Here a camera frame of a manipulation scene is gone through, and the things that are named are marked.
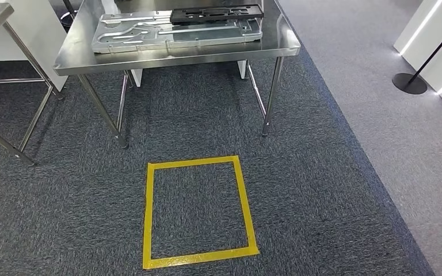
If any black plastic panel part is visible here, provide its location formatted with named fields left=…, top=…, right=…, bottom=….
left=169, top=3, right=264, bottom=26

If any white cabinet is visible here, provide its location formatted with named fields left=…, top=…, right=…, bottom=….
left=0, top=0, right=69, bottom=92

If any white plinth with light strip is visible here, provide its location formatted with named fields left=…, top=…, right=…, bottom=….
left=393, top=0, right=442, bottom=108

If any yellow floor tape square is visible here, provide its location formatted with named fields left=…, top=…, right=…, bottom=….
left=143, top=155, right=260, bottom=270

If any stainless steel workbench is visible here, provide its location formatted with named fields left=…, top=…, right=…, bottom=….
left=53, top=0, right=302, bottom=150

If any stamped grey metal plate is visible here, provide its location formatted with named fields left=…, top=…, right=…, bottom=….
left=91, top=10, right=264, bottom=54

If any black stanchion post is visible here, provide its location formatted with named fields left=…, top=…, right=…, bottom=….
left=60, top=0, right=79, bottom=28
left=391, top=13, right=442, bottom=95

